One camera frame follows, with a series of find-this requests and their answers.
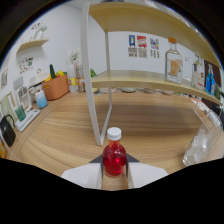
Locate red wall poster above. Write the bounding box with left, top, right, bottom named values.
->
left=136, top=35, right=148, bottom=59

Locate green cup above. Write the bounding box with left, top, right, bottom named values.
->
left=14, top=105, right=27, bottom=122

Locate clear glass with ice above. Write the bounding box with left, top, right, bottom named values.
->
left=182, top=108, right=224, bottom=167

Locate white tray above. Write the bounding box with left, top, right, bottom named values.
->
left=14, top=109, right=41, bottom=133

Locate orange storage basket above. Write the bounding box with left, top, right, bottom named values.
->
left=41, top=73, right=70, bottom=101

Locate wooden wall shelf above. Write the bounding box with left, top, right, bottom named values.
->
left=16, top=38, right=50, bottom=54

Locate flower vase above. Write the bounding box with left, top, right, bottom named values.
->
left=69, top=49, right=81, bottom=79

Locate black kettle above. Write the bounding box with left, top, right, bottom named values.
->
left=0, top=114, right=17, bottom=148

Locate blue and white cup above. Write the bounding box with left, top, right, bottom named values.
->
left=34, top=89, right=49, bottom=110

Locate small red liquid bottle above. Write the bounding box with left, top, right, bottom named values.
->
left=102, top=126, right=128, bottom=178

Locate white-framed wooden shelf rack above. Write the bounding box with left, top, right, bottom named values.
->
left=79, top=1, right=223, bottom=147

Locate multicolour wall poster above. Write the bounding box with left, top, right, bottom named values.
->
left=149, top=37, right=160, bottom=59

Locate clear bottle with orange cap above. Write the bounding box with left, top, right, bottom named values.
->
left=164, top=37, right=184, bottom=85

